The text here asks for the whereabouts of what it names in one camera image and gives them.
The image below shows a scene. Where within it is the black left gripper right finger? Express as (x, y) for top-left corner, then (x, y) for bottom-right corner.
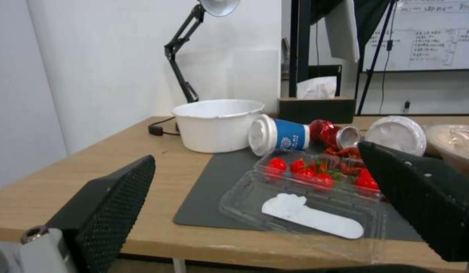
(357, 141), (469, 263)

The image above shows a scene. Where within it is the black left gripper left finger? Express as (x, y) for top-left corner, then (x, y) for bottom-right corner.
(0, 155), (156, 273)

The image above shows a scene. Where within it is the clear plastic bowl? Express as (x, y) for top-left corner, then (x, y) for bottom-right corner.
(423, 124), (469, 177)

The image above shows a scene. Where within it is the white plastic lid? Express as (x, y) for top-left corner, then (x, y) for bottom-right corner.
(365, 116), (428, 157)

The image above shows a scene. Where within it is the crushed red soda can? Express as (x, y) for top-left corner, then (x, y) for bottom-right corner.
(309, 119), (363, 151)

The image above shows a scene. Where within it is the white paper label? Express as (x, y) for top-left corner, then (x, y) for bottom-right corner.
(261, 193), (364, 239)

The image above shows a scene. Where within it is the grey desk mat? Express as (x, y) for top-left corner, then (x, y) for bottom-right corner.
(173, 142), (425, 243)

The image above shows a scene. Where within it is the clear plastic clamshell box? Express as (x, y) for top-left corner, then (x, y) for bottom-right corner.
(218, 151), (388, 261)

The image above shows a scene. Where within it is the black tissue box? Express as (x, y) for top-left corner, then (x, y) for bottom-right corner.
(277, 77), (355, 124)

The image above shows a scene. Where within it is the white paper bowl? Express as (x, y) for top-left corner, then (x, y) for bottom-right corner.
(172, 99), (266, 153)

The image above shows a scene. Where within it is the blue white paper cup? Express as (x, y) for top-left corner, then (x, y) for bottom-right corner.
(247, 114), (311, 157)

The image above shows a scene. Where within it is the black softbox light stand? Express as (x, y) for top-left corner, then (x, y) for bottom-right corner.
(288, 0), (400, 116)

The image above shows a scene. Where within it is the whiteboard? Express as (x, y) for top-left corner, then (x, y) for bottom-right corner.
(365, 0), (469, 72)

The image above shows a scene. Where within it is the black desk lamp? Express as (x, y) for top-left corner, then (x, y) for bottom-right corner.
(164, 0), (241, 103)

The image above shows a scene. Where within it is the black lamp power cable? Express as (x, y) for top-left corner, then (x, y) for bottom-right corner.
(148, 115), (181, 137)

